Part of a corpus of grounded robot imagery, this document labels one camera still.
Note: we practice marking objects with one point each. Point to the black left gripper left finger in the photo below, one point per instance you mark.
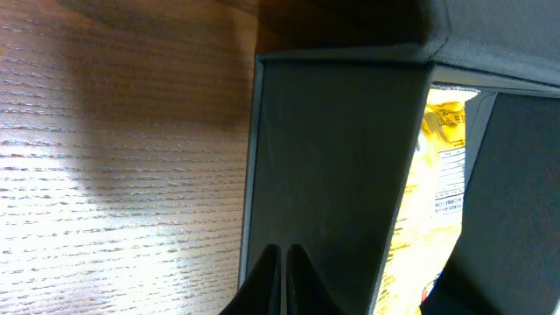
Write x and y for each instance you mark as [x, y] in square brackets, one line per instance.
[260, 292]

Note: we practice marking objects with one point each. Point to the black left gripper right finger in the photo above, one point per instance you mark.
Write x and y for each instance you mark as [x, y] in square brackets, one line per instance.
[306, 293]

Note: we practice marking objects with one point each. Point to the yellow snack bag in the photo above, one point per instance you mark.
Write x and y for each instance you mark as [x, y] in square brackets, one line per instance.
[429, 219]

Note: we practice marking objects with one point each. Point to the black box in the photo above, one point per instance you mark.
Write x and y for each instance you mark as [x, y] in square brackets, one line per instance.
[338, 99]

